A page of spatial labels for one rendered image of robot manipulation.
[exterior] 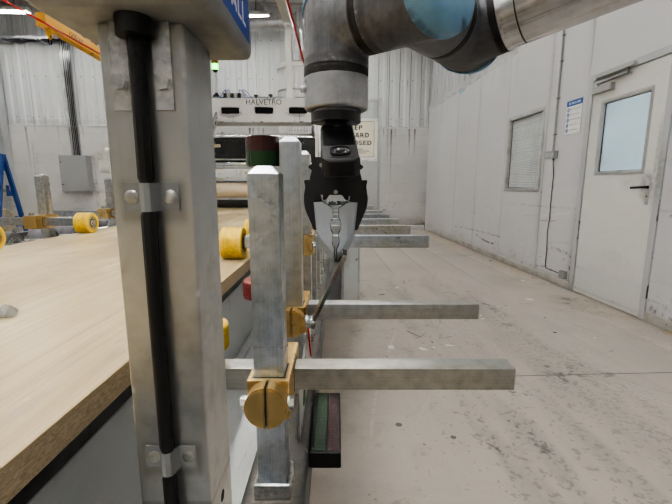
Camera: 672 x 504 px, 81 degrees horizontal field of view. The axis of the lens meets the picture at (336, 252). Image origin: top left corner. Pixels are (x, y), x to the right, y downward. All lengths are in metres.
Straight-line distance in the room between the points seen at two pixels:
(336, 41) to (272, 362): 0.41
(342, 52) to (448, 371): 0.43
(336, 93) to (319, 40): 0.07
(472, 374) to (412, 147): 9.37
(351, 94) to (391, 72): 9.50
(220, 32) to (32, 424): 0.33
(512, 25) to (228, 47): 0.45
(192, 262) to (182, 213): 0.02
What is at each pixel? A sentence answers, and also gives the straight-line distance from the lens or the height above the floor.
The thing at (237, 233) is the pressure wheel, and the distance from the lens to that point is 1.00.
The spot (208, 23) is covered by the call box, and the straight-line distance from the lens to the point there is 0.19.
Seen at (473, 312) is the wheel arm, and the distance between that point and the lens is 0.81.
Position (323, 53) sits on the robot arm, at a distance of 0.57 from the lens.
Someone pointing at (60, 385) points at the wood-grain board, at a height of 0.90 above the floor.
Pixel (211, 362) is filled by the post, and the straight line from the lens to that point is 0.21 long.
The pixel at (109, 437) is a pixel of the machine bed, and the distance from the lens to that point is 0.60.
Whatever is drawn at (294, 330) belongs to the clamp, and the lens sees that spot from 0.70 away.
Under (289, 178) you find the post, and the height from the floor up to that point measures 1.10.
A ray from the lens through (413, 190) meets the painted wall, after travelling 9.81.
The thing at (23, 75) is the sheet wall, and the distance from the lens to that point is 11.81.
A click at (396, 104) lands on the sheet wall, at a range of 9.89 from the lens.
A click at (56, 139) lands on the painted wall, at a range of 11.27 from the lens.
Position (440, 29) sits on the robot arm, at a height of 1.26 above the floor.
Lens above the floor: 1.09
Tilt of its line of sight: 10 degrees down
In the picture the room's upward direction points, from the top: straight up
